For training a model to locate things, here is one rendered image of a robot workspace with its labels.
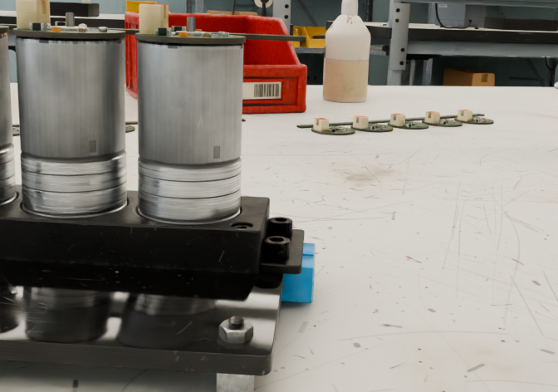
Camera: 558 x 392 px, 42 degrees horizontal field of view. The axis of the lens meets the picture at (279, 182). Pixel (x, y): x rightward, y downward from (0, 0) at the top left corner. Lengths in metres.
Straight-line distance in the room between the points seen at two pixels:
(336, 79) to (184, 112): 0.39
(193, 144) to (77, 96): 0.03
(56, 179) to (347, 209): 0.12
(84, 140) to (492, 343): 0.10
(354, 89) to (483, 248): 0.33
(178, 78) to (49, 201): 0.04
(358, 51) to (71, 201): 0.40
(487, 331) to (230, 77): 0.08
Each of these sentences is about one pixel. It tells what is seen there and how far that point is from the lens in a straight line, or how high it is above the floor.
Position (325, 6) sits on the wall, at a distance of 4.81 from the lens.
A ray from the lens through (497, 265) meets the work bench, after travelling 0.22.
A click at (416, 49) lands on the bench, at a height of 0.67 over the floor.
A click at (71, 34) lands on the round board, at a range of 0.17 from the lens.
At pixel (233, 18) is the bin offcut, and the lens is 0.58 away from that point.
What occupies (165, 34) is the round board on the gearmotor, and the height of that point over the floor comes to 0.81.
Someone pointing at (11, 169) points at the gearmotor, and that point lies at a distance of 0.19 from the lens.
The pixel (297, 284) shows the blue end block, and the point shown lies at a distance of 0.17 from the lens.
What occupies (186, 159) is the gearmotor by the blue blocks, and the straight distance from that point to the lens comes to 0.16.
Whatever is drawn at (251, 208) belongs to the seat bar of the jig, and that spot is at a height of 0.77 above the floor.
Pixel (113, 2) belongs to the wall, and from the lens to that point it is 4.57.
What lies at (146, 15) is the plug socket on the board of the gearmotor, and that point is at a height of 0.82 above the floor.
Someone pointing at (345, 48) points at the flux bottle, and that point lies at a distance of 0.54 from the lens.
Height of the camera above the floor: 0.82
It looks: 14 degrees down
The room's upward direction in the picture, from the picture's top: 2 degrees clockwise
